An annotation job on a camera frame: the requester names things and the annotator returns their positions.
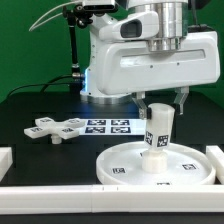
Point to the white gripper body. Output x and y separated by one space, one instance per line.
126 64

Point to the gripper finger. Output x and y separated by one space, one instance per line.
138 99
181 96

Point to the white round table top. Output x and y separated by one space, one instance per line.
135 164

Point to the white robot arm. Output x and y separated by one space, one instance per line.
173 28

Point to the white fiducial marker sheet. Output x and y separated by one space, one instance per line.
113 127

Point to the white right fence bar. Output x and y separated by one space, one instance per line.
216 157

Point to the white fence bar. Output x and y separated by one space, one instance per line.
216 157
111 198
6 160

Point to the white cross-shaped table base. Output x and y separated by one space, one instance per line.
57 130

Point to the white front fence bar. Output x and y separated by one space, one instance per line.
111 198

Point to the white left fence bar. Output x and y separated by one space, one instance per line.
6 160

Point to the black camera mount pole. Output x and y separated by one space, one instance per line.
77 17

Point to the black camera on mount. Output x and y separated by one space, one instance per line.
99 5

